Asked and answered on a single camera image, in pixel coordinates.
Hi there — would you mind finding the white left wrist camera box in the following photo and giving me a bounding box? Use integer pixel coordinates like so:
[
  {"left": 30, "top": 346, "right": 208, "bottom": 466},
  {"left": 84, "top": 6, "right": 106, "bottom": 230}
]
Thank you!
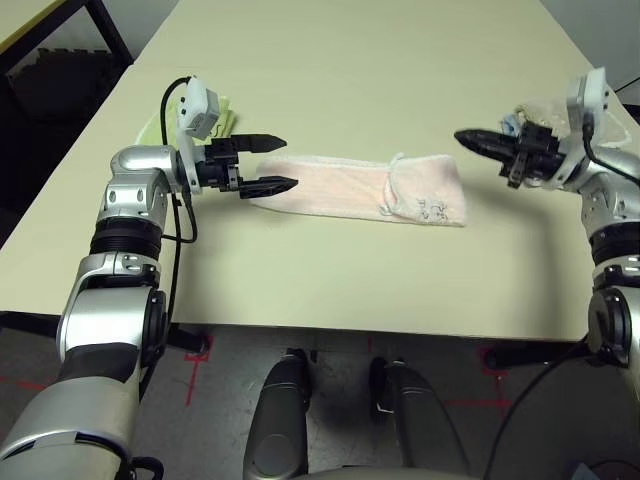
[{"left": 174, "top": 74, "right": 224, "bottom": 194}]

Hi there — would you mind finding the green folded towel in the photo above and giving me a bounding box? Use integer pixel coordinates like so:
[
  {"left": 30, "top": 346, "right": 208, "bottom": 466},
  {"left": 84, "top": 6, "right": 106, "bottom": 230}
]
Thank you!
[{"left": 137, "top": 94, "right": 240, "bottom": 149}]

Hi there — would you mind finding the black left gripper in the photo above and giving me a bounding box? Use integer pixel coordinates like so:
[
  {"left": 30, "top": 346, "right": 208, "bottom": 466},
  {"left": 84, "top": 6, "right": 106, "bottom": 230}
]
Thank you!
[{"left": 193, "top": 133, "right": 300, "bottom": 200}]

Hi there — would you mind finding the black left camera cable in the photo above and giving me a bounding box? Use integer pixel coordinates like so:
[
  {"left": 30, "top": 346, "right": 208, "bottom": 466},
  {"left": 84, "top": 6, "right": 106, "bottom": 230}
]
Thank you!
[{"left": 119, "top": 75, "right": 199, "bottom": 480}]

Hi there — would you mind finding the black-framed side table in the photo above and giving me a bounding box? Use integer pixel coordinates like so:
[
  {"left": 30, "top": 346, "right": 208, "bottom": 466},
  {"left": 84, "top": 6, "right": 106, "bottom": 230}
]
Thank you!
[{"left": 0, "top": 0, "right": 134, "bottom": 66}]

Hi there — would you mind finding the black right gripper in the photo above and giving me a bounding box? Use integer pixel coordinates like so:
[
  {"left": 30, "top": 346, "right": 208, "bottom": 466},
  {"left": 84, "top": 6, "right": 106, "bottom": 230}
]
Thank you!
[{"left": 453, "top": 123, "right": 569, "bottom": 190}]

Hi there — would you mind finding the pink fluffy towel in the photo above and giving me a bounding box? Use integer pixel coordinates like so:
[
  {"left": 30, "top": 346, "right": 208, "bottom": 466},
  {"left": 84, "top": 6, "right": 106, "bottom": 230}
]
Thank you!
[{"left": 254, "top": 152, "right": 469, "bottom": 229}]

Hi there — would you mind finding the grey robot left leg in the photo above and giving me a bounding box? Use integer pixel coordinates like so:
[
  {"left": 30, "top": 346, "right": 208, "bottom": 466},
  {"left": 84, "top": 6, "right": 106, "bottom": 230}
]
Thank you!
[{"left": 242, "top": 347, "right": 311, "bottom": 480}]

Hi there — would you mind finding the beige folded towel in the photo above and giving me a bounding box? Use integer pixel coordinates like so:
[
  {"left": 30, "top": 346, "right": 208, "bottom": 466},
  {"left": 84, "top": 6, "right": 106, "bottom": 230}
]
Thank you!
[{"left": 514, "top": 97, "right": 631, "bottom": 149}]

